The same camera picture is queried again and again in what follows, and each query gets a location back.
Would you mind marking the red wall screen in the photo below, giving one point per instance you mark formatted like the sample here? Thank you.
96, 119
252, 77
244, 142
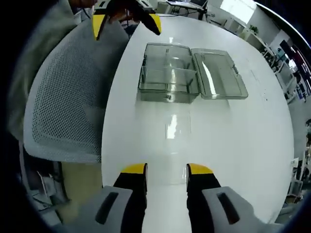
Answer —
302, 63

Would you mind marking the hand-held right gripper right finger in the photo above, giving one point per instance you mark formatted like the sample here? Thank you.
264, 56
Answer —
199, 194

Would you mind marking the white office desk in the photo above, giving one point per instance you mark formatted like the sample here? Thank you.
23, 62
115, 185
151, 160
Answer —
184, 3

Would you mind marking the white shelf cabinet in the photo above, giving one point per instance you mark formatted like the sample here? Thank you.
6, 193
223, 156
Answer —
236, 26

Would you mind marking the clear plastic guide fixture box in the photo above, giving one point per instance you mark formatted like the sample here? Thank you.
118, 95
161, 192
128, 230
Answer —
218, 72

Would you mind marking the clear plastic divider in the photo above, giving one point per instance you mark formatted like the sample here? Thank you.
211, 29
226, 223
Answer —
178, 126
170, 71

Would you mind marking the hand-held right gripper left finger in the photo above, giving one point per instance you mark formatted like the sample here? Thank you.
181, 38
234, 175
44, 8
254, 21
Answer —
131, 194

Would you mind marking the green potted plant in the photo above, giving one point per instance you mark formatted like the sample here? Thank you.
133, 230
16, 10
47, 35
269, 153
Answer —
254, 29

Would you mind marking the grey mesh office chair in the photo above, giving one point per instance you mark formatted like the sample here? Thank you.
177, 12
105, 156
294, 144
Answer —
65, 97

